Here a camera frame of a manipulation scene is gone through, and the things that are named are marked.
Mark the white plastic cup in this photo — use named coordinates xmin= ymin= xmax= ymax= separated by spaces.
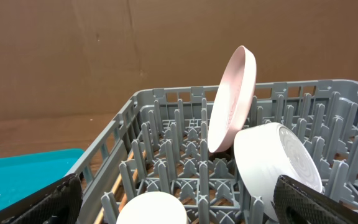
xmin=116 ymin=192 xmax=188 ymax=224

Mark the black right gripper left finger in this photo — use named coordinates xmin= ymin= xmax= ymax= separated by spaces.
xmin=0 ymin=173 xmax=83 ymax=224

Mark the white bowl in rack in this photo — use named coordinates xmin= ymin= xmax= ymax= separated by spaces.
xmin=234 ymin=123 xmax=323 ymax=221

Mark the white round plate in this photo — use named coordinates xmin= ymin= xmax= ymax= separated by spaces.
xmin=207 ymin=45 xmax=257 ymax=153

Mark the teal serving tray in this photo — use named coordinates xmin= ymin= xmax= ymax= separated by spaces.
xmin=0 ymin=149 xmax=84 ymax=210

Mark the grey dishwasher rack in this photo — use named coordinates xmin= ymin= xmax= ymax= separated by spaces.
xmin=71 ymin=80 xmax=358 ymax=223

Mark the wooden chopstick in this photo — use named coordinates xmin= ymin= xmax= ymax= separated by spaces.
xmin=119 ymin=151 xmax=139 ymax=212
xmin=94 ymin=151 xmax=134 ymax=224

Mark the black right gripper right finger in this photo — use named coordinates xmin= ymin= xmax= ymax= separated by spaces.
xmin=273 ymin=175 xmax=358 ymax=224

